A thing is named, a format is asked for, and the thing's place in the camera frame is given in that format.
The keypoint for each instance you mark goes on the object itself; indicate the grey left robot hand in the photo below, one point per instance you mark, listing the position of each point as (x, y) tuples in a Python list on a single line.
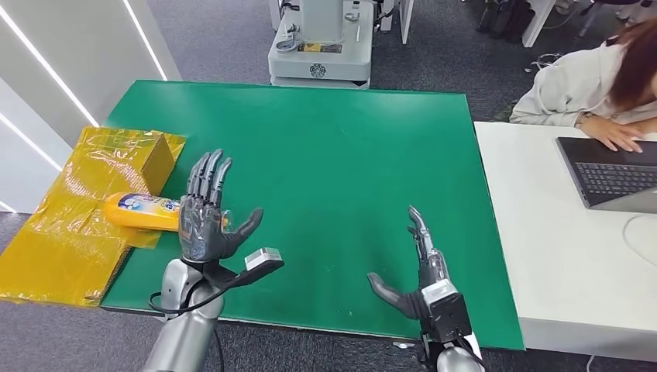
[(202, 231)]

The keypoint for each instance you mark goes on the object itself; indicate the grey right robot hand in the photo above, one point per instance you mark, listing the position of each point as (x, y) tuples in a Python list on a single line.
[(428, 267)]

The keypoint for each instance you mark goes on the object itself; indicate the orange plastic bottle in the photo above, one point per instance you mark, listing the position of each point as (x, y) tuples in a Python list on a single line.
[(138, 213)]

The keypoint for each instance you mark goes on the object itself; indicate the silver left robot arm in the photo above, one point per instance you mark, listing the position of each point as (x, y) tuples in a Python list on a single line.
[(185, 334)]

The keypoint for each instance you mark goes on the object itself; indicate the yellow taped cardboard box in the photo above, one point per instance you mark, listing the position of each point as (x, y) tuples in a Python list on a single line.
[(61, 246)]

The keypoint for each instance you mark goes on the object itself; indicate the grey metal clamp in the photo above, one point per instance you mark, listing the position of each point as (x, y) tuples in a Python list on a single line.
[(286, 46)]

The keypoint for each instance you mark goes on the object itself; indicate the dark grey laptop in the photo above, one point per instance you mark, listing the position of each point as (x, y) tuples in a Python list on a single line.
[(611, 177)]

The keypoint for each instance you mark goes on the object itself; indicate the white wheeled machine base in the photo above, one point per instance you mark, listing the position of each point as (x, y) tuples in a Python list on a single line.
[(319, 62)]

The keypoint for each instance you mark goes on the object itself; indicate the white round pad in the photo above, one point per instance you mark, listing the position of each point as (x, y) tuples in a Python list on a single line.
[(644, 239)]

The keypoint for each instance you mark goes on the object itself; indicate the person's hand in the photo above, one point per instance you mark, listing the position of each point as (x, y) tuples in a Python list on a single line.
[(611, 133)]

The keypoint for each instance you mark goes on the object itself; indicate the person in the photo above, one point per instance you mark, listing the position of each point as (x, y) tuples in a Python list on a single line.
[(575, 84)]

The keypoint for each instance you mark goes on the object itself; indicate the black bags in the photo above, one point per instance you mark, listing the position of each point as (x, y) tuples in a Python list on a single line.
[(505, 20)]

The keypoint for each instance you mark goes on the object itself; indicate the white desk leg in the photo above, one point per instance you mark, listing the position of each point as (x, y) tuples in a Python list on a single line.
[(536, 23)]

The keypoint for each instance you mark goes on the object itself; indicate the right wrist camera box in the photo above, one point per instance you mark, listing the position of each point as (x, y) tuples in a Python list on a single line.
[(446, 313)]

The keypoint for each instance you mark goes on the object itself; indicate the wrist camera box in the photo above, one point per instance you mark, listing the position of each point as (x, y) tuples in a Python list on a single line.
[(262, 259), (446, 313)]

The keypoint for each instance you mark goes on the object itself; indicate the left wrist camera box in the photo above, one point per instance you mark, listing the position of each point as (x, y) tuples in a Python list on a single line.
[(262, 259)]

